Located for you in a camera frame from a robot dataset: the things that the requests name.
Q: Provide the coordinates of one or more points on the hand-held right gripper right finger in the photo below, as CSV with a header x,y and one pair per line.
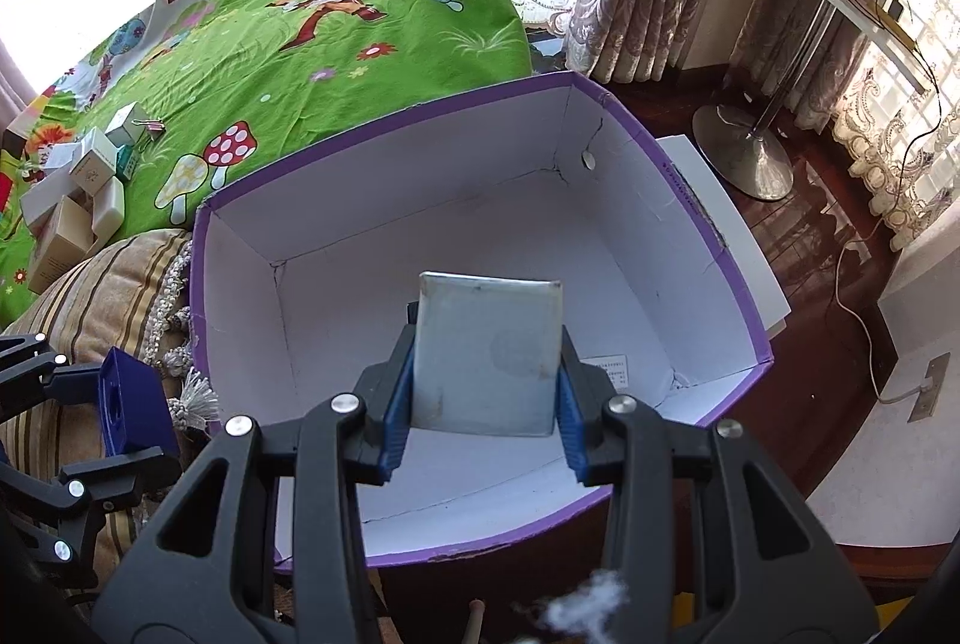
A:
x,y
568,419

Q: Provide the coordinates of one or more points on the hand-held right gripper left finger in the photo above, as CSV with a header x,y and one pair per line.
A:
x,y
396,412

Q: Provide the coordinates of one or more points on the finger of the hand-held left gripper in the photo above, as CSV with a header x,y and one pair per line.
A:
x,y
112,475
67,378

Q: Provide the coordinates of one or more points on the dark blue box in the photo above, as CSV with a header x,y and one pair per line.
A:
x,y
131,404

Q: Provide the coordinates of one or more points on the silver metal tin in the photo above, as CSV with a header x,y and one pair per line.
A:
x,y
487,352

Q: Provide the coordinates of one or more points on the white plastic case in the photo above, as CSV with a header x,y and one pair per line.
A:
x,y
107,203

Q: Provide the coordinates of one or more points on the purple cardboard box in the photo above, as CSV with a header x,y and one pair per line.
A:
x,y
450,224

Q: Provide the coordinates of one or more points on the pile of small cartons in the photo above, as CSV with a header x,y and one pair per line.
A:
x,y
90,160

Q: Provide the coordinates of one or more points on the striped tasselled pillow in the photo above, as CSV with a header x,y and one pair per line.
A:
x,y
97,284

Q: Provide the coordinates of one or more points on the white cotton fluff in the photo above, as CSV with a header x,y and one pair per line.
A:
x,y
577,603

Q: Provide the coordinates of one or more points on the wooden stick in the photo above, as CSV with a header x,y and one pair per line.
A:
x,y
477,623

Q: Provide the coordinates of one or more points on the yellow panel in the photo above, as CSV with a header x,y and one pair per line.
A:
x,y
684,621

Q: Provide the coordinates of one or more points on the white board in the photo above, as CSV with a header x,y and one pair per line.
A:
x,y
739,239

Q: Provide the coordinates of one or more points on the binder clip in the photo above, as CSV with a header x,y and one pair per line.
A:
x,y
150,128

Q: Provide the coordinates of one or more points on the white side table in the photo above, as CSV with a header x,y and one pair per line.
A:
x,y
750,153

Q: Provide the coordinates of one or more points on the green cartoon bed sheet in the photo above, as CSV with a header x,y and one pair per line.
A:
x,y
300,89

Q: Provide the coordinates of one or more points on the cream embroidered lace curtain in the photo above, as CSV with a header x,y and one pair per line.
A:
x,y
885,164

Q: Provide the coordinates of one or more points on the black charger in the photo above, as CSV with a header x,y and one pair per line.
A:
x,y
894,11

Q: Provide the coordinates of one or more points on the wall socket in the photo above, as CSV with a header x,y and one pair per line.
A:
x,y
930,389

